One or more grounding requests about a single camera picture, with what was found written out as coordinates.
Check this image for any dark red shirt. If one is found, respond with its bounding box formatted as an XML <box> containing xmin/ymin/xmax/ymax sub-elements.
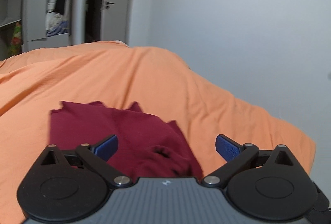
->
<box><xmin>49</xmin><ymin>102</ymin><xmax>203</xmax><ymax>180</ymax></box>

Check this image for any white clothes pile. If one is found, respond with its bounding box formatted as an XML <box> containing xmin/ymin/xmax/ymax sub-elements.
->
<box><xmin>46</xmin><ymin>0</ymin><xmax>70</xmax><ymax>31</ymax></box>

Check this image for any orange bed cover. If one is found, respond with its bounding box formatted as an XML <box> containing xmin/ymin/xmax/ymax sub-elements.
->
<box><xmin>1</xmin><ymin>41</ymin><xmax>316</xmax><ymax>223</ymax></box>

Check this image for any blue folded cloth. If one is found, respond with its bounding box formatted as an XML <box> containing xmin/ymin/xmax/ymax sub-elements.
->
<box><xmin>46</xmin><ymin>20</ymin><xmax>68</xmax><ymax>37</ymax></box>

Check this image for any colourful bag in wardrobe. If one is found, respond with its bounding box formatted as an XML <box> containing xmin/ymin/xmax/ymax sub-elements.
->
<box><xmin>9</xmin><ymin>22</ymin><xmax>22</xmax><ymax>56</ymax></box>

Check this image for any grey open wardrobe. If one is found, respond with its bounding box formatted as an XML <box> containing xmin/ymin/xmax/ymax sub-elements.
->
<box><xmin>0</xmin><ymin>0</ymin><xmax>92</xmax><ymax>59</ymax></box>

